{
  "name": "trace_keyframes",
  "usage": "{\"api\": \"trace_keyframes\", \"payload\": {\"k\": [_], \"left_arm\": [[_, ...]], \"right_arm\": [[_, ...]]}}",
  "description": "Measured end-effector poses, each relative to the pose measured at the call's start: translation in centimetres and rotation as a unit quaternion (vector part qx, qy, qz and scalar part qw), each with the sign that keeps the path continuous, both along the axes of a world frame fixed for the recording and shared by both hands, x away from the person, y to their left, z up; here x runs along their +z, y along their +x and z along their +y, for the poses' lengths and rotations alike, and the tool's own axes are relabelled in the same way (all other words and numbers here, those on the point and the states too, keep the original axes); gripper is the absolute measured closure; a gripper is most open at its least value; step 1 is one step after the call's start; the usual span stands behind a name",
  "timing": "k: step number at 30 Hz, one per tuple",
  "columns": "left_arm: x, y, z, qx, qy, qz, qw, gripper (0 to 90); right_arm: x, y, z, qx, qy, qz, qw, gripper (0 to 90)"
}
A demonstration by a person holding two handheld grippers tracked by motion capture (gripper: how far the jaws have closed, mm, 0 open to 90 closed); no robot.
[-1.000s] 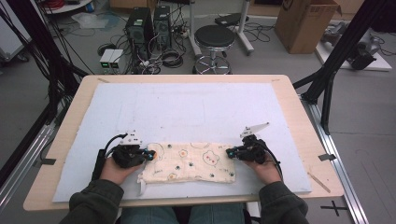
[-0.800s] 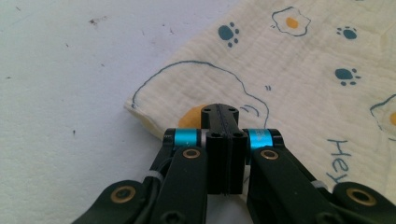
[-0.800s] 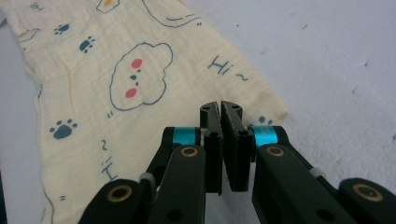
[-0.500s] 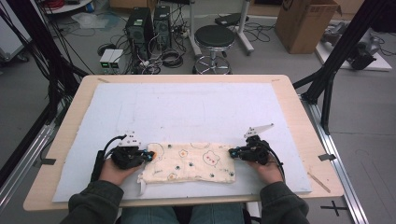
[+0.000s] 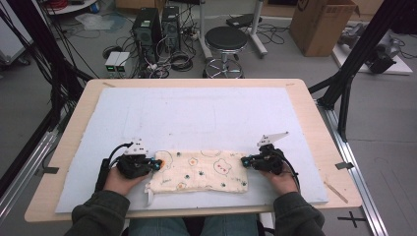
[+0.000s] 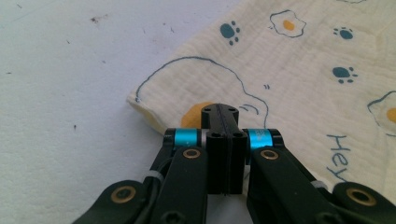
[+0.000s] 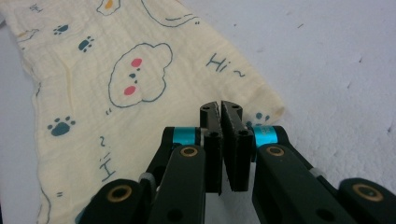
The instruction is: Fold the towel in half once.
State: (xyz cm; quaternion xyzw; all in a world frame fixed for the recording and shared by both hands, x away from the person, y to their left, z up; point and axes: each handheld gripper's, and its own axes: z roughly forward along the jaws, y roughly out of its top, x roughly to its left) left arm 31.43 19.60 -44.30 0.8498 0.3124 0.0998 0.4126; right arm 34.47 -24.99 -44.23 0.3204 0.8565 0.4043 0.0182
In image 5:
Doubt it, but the aluminium rail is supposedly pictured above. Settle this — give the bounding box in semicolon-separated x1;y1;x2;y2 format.
316;99;389;236
0;131;60;224

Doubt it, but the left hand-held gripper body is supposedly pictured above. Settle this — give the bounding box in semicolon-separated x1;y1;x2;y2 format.
116;139;155;180

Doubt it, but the white foam mat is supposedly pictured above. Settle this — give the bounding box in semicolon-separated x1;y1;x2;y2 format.
55;87;329;214

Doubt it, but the person's right leg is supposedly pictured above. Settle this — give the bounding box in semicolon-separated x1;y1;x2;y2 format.
203;214;260;236

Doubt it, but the person's left hand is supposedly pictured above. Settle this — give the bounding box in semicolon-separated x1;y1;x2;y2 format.
102;165;150;197

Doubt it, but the person's left leg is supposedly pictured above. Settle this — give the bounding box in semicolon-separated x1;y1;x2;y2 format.
128;215;190;236

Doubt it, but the black tape cross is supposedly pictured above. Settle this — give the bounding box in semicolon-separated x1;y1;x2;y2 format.
337;210;367;229

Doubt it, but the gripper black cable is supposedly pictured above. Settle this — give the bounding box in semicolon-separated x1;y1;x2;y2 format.
94;142;134;193
278;153;301;193

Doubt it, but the white power supply box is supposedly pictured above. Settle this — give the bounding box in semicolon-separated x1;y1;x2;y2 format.
114;51;131;74
104;51;122;73

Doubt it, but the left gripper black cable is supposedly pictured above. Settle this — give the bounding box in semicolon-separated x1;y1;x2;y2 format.
94;142;134;193

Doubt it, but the person's right hand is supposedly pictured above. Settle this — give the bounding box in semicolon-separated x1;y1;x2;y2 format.
262;163;299;197

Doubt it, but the white board with robot parts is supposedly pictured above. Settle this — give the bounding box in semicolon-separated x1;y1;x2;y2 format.
331;23;414;76

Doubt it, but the slim black computer tower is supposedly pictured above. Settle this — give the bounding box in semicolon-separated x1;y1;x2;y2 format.
161;5;182;53

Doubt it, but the brown cardboard box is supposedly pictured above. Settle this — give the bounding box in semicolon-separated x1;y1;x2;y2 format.
289;0;361;58

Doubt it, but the flat black device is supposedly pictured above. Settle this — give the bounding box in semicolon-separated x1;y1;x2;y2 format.
225;13;264;29

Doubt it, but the white table leg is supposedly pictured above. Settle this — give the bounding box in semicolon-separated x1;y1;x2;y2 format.
198;0;214;62
250;0;268;59

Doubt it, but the large black computer tower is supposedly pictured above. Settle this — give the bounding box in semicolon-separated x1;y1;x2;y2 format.
132;7;162;64

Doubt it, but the clear plastic sheet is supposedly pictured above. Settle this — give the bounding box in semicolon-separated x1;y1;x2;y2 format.
75;13;116;31

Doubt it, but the coiled black cable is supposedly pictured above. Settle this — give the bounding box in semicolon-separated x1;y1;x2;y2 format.
169;52;195;73

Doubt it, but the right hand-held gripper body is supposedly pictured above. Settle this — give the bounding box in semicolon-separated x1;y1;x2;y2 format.
254;131;290;176

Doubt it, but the thin wooden stick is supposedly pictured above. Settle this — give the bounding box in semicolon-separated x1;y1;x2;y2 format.
324;181;349;205

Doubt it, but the black metal frame post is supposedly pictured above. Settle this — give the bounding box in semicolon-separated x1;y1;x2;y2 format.
308;0;407;143
0;0;94;132

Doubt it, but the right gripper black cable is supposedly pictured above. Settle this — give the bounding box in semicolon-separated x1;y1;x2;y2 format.
278;153;301;193

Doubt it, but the person's leg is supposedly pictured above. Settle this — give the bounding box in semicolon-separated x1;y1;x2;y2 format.
203;214;260;236
128;215;190;236

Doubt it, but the black round stool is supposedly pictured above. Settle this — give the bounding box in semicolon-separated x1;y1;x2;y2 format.
202;26;249;79

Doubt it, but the round white table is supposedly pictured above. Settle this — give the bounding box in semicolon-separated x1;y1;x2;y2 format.
43;0;99;16

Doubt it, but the cream printed towel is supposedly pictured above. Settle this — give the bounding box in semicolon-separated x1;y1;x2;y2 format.
145;149;249;207

